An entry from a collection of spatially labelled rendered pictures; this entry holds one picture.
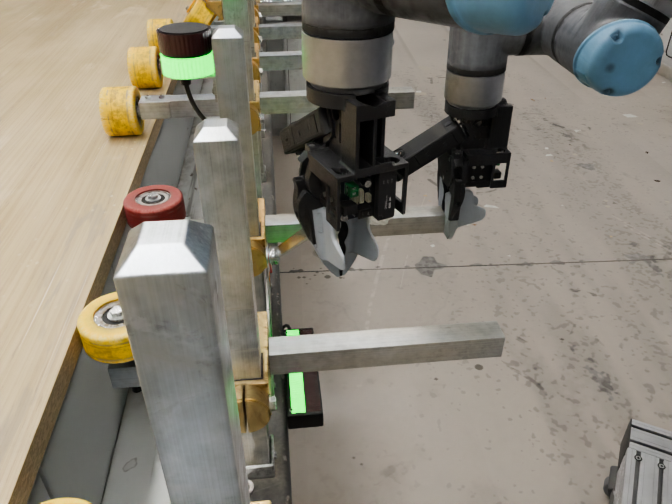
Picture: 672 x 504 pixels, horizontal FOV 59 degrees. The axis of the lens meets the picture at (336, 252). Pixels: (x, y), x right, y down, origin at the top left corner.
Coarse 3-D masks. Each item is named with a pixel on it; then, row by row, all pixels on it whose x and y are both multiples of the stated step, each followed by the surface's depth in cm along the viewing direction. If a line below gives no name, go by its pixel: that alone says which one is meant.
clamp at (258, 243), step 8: (264, 208) 86; (264, 216) 84; (264, 224) 83; (264, 232) 81; (256, 240) 79; (264, 240) 80; (256, 248) 78; (264, 248) 80; (256, 256) 78; (264, 256) 79; (256, 264) 79; (264, 264) 79; (256, 272) 80
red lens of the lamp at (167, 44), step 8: (208, 32) 66; (160, 40) 65; (168, 40) 64; (176, 40) 64; (184, 40) 64; (192, 40) 64; (200, 40) 65; (208, 40) 66; (160, 48) 66; (168, 48) 65; (176, 48) 64; (184, 48) 64; (192, 48) 65; (200, 48) 65; (208, 48) 66
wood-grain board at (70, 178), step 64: (0, 0) 197; (64, 0) 197; (128, 0) 197; (192, 0) 197; (0, 64) 136; (64, 64) 136; (0, 128) 104; (64, 128) 104; (0, 192) 84; (64, 192) 84; (128, 192) 84; (0, 256) 70; (64, 256) 70; (0, 320) 61; (64, 320) 61; (0, 384) 53; (64, 384) 56; (0, 448) 48
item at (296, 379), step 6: (288, 330) 89; (294, 330) 89; (294, 378) 81; (300, 378) 81; (294, 384) 80; (300, 384) 80; (294, 390) 79; (300, 390) 79; (294, 396) 78; (300, 396) 78; (294, 402) 78; (300, 402) 78; (294, 408) 77; (300, 408) 77
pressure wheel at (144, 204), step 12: (132, 192) 82; (144, 192) 83; (156, 192) 82; (168, 192) 83; (180, 192) 83; (132, 204) 80; (144, 204) 80; (156, 204) 80; (168, 204) 80; (180, 204) 81; (132, 216) 79; (144, 216) 78; (156, 216) 79; (168, 216) 80; (180, 216) 81
